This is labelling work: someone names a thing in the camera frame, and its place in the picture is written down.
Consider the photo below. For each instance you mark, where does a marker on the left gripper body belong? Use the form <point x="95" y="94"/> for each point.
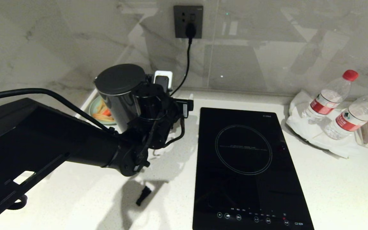
<point x="158" y="103"/>

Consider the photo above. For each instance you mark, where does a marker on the black electric kettle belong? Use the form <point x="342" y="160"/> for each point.
<point x="117" y="83"/>

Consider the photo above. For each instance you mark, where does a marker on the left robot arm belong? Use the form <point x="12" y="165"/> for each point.
<point x="43" y="137"/>

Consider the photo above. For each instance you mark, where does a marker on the orange vegetable sticks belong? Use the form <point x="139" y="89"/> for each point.
<point x="102" y="113"/>

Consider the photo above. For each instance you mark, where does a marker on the green plate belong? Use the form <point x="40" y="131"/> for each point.
<point x="93" y="110"/>

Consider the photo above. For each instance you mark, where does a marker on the white tray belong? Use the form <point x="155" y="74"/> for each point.
<point x="86" y="103"/>

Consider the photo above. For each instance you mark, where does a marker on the black power plug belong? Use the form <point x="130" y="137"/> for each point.
<point x="190" y="31"/>

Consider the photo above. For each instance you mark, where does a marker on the small black wedge piece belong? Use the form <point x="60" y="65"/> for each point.
<point x="144" y="195"/>

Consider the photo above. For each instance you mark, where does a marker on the black induction cooktop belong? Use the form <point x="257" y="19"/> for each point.
<point x="244" y="179"/>

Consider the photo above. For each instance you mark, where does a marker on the white cloth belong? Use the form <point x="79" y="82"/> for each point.
<point x="299" y="124"/>

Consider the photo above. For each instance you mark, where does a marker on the red cap water bottle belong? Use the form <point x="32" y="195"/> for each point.
<point x="327" y="99"/>
<point x="351" y="119"/>

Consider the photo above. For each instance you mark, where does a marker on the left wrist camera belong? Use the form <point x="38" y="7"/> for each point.
<point x="164" y="76"/>

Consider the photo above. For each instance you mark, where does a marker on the dark grey wall outlet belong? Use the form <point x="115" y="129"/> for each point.
<point x="181" y="16"/>

